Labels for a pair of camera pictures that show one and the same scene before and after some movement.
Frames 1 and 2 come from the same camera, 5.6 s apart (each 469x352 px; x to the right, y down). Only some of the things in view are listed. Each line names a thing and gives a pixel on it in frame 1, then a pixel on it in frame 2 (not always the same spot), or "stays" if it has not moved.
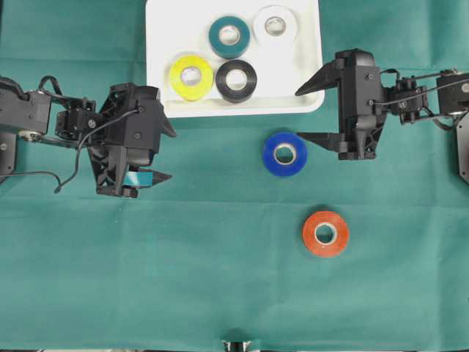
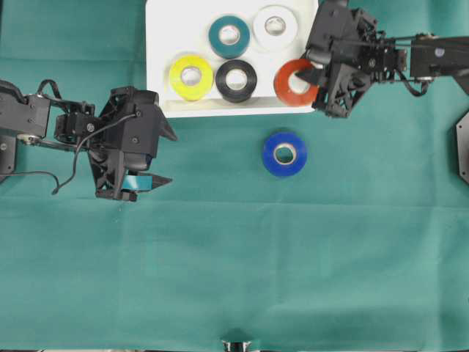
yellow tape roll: (194, 92) stays
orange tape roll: (341, 236) to (282, 87)
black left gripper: (132, 136) stays
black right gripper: (362, 105) to (346, 50)
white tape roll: (278, 42) stays
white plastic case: (212, 59) stays
